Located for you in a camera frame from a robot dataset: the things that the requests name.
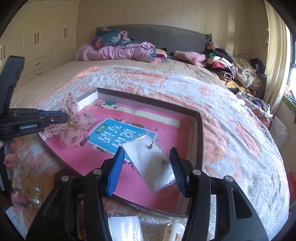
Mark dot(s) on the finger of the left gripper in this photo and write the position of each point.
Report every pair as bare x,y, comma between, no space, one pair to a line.
10,76

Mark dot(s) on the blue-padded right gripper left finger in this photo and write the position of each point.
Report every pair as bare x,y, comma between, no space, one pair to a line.
57,217

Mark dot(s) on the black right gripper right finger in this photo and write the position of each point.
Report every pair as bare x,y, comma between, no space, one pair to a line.
236,218

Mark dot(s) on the pink sheer bow hair clip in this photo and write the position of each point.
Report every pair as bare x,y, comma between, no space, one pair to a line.
73,132

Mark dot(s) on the cream claw hair clip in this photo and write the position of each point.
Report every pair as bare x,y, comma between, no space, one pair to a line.
176,231

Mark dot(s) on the clear plastic bag white card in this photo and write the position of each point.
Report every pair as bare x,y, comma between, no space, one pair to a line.
130,223

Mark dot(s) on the earring card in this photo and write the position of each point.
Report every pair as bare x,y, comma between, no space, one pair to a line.
151,161

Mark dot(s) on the left hand painted nails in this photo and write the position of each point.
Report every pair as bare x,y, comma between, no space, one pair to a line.
10,157

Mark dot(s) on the pink round hair accessory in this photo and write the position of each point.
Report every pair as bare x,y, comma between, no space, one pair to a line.
19,200

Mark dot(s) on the cream built-in wardrobe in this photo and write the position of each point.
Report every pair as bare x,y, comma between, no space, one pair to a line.
45,34

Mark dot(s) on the red plastic bag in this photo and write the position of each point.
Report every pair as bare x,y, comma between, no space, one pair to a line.
291,184

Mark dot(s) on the floral fleece blanket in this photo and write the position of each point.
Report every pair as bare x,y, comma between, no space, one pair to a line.
208,138

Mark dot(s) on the bed with beige sheet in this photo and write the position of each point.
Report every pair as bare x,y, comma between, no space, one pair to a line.
57,74

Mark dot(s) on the white paper bag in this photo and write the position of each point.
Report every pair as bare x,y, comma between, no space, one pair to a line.
279,132

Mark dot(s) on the dark floral pillow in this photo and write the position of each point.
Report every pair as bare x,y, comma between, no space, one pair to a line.
111,36

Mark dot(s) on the floral bag of clothes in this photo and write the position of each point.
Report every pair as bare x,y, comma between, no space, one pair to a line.
258,107

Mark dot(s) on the dark shallow box pink lining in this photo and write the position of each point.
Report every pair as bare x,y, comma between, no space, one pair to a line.
147,129

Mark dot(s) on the pink quilt pile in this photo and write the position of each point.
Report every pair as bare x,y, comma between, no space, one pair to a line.
143,52

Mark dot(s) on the pile of folded clothes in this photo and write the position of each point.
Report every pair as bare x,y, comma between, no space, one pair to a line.
230,68

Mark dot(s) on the cream curtain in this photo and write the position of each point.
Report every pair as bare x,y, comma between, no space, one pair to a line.
278,58

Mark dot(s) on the grey padded headboard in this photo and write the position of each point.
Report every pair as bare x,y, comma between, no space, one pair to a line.
171,38

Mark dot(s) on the pink sweater on bed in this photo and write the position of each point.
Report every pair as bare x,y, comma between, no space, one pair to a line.
192,57

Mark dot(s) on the window with dark frame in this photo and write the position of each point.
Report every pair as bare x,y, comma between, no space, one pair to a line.
291,76

